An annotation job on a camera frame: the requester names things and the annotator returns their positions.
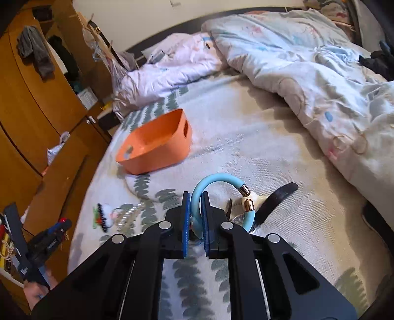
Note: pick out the crumpled plastic bag in drawer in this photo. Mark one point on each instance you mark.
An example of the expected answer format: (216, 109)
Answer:
(58, 147)

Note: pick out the pastel printed quilt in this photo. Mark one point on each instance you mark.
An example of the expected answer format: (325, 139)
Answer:
(307, 77)

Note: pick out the leaf patterned bed sheet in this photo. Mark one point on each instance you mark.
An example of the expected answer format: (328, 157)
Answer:
(246, 138)

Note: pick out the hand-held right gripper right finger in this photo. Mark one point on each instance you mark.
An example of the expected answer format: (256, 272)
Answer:
(206, 233)

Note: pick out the dark hanging cloth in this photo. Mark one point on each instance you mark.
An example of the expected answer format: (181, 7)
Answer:
(66, 58)

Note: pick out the wooden wardrobe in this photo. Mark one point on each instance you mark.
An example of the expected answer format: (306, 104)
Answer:
(30, 123)

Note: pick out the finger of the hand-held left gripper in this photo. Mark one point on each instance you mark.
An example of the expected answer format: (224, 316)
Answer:
(50, 238)

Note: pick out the dark bed headboard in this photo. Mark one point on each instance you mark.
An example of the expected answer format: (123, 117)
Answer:
(172, 30)

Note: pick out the pink white pillow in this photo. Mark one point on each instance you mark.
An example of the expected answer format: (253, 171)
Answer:
(160, 73)

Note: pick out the small white paper box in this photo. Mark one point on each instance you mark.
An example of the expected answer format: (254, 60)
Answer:
(86, 98)

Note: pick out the clear plastic bag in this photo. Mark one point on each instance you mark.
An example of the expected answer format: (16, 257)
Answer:
(104, 61)

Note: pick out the printed pillow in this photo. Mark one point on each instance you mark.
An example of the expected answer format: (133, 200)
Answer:
(332, 12)

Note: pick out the cream shell-shaped ornament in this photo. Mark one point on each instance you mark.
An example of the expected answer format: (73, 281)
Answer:
(260, 200)

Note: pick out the pearl hair claw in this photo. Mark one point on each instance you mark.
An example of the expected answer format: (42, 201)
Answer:
(129, 215)

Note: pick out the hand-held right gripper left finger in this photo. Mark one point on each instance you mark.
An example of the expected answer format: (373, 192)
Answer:
(185, 233)

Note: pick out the grey hanging cloth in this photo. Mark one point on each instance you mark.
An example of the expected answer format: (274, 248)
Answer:
(35, 52)

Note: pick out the orange plastic basket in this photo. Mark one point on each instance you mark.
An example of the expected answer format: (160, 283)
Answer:
(154, 144)

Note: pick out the person's left hand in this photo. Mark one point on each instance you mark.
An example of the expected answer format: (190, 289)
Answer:
(35, 292)

